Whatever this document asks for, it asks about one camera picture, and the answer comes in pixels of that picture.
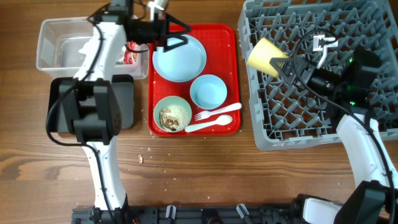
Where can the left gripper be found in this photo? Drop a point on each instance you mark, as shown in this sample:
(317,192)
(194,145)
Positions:
(163,28)

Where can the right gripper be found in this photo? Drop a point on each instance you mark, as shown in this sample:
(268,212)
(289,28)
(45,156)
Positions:
(291,74)

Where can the yellow plastic cup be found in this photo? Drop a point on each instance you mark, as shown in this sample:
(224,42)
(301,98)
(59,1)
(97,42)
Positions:
(261,55)

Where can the red snack wrapper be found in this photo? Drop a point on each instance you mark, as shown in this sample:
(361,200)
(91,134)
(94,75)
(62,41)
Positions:
(130,56)

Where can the light blue bowl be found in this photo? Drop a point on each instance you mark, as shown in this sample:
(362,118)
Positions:
(208,92)

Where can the green bowl with food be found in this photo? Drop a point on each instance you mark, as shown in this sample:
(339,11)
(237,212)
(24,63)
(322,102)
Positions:
(172,114)

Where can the white napkin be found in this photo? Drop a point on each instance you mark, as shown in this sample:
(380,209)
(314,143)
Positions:
(87,47)

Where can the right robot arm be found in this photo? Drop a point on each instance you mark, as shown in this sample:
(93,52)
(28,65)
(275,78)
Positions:
(346,95)

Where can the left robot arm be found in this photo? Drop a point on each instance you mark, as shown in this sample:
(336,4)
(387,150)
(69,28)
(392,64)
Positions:
(88,101)

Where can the grey dishwasher rack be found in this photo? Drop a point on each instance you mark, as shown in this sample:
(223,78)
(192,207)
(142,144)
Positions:
(288,117)

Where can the black waste tray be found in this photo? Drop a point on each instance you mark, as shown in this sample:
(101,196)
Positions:
(123,87)

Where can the clear plastic waste bin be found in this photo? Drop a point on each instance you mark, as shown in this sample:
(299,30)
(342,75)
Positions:
(59,45)

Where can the light blue plate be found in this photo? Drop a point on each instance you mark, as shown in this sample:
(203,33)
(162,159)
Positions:
(182,64)

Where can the red serving tray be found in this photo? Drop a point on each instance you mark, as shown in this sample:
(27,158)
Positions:
(219,44)

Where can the white plastic spoon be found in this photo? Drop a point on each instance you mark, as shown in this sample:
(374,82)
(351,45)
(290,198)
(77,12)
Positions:
(221,120)

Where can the white plastic fork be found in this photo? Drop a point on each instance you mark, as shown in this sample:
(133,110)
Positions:
(206,114)

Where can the food crumb on table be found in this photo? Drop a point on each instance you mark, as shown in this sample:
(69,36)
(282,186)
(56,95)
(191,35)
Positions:
(140,159)

